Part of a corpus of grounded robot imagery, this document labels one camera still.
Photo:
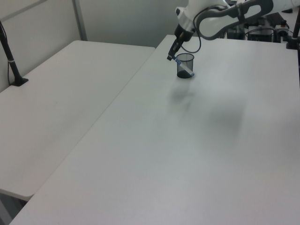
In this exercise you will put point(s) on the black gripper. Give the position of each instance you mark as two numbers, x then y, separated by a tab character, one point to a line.
184	34

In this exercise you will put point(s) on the white marker with blue cap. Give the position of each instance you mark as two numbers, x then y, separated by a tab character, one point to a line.
186	68

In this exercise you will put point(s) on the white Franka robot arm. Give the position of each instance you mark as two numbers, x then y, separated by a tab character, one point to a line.
220	21

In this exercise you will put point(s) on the black mesh pen cup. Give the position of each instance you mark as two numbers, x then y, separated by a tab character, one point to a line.
183	70

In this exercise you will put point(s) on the dark electronics equipment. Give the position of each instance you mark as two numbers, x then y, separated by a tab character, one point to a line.
267	29

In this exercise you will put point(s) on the white adjacent table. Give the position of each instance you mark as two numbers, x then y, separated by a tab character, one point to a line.
58	105

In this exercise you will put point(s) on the grey partition post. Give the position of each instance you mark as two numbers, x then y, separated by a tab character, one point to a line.
79	20

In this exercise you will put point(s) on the black camera pole with clamp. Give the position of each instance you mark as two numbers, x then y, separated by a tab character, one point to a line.
294	37

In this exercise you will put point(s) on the black camera pole with base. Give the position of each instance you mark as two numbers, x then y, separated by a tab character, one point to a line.
10	58

